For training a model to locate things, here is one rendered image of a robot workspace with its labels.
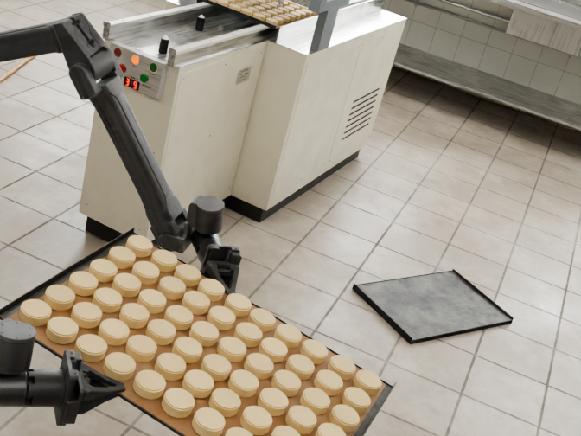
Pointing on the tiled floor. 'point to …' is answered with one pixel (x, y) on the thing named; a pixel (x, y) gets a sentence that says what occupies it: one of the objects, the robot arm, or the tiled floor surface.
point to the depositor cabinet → (309, 109)
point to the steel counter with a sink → (559, 34)
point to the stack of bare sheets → (432, 305)
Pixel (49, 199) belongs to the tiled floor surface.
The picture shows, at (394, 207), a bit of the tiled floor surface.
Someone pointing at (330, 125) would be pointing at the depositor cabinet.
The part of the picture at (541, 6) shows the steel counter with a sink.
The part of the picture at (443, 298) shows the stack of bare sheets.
